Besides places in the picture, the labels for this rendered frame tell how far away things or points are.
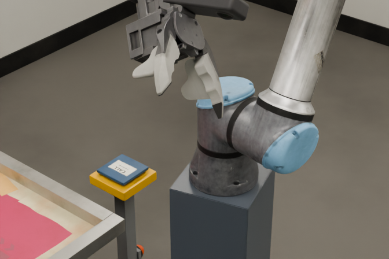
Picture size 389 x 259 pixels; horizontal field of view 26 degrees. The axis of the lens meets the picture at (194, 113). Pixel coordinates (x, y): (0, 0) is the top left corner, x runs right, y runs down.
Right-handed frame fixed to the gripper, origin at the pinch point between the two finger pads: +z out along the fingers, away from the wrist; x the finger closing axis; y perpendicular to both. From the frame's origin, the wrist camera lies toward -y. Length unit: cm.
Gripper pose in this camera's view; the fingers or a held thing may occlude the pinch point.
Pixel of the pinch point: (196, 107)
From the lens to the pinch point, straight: 112.2
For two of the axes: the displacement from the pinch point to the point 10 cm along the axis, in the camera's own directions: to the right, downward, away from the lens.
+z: 1.5, 9.3, -3.3
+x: -5.4, -2.0, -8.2
